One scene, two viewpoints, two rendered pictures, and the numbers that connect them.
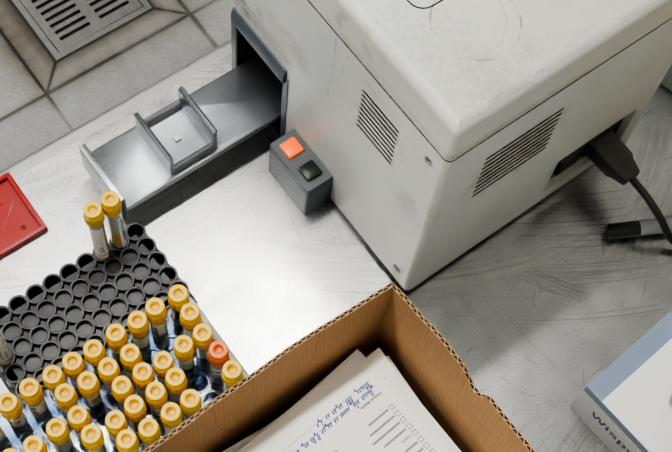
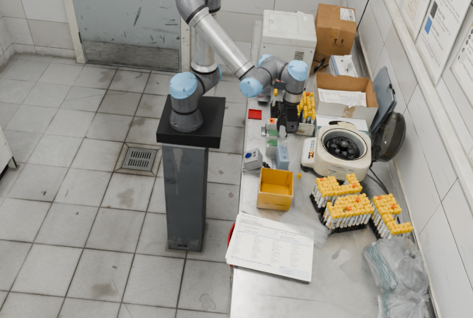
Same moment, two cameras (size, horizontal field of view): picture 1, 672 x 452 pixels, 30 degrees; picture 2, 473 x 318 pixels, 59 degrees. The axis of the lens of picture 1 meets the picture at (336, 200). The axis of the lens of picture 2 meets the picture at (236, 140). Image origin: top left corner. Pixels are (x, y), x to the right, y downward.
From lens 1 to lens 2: 165 cm
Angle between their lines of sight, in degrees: 33
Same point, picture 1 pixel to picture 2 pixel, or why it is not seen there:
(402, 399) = (324, 90)
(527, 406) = not seen: hidden behind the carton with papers
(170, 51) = not seen: hidden behind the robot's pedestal
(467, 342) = not seen: hidden behind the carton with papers
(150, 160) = (265, 92)
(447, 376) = (329, 80)
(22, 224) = (257, 112)
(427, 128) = (310, 45)
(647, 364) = (339, 72)
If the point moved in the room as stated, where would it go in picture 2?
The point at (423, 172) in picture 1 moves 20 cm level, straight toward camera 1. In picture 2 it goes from (310, 55) to (336, 75)
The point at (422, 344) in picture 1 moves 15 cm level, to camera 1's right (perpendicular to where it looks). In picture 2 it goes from (323, 79) to (341, 70)
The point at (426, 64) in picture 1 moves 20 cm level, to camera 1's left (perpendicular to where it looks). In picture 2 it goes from (305, 37) to (277, 49)
